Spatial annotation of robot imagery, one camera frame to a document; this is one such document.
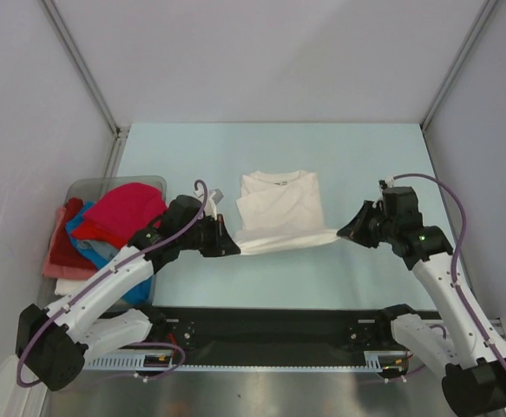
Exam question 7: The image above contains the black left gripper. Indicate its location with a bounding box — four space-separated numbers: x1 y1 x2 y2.
178 213 239 256

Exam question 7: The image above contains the white t-shirt with red print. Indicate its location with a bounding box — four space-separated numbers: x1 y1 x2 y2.
233 170 338 255

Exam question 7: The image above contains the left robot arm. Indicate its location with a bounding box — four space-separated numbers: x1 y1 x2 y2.
16 195 241 391

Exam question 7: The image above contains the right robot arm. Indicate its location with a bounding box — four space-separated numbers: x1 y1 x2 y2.
337 187 506 416

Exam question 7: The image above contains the magenta t-shirt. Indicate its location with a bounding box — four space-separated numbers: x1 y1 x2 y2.
83 182 167 248

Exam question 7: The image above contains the clear plastic bin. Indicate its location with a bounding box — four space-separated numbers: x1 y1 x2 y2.
37 175 167 308

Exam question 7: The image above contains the dark red folded t-shirt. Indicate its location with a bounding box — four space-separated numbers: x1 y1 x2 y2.
50 197 95 271

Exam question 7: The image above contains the white folded t-shirt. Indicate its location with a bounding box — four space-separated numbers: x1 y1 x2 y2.
54 279 86 296

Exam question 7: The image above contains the pink folded t-shirt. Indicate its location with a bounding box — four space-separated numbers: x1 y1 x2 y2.
42 207 97 281

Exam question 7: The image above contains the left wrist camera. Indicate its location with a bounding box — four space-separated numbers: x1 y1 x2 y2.
204 189 224 218

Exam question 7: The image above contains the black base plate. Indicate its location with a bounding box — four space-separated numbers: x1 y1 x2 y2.
148 308 404 364

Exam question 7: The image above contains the white slotted cable duct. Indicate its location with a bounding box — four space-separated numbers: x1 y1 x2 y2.
83 351 408 374

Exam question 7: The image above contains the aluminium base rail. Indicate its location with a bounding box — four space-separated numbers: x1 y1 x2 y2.
26 129 506 417

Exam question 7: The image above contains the left aluminium frame post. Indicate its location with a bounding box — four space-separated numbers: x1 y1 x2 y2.
38 0 130 177

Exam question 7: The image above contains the aluminium frame post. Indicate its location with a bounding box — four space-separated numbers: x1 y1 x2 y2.
38 0 130 177
419 0 503 134

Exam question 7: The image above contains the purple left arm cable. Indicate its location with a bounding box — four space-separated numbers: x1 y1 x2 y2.
16 179 210 388

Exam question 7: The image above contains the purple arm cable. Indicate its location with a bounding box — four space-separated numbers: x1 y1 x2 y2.
16 179 210 388
382 173 506 414

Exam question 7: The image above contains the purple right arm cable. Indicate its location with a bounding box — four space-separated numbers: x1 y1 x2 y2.
382 173 506 414

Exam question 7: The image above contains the right aluminium frame post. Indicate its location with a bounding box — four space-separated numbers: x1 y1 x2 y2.
419 0 503 134

